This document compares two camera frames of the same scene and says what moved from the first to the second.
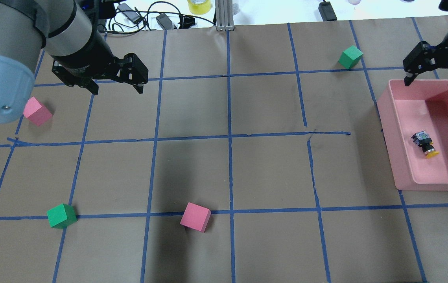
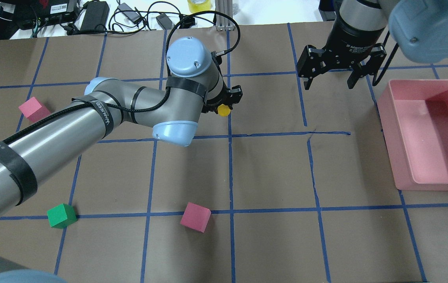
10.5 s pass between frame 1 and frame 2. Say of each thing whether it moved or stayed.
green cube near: stayed
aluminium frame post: stayed
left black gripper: moved
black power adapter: stayed
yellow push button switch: moved
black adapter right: stayed
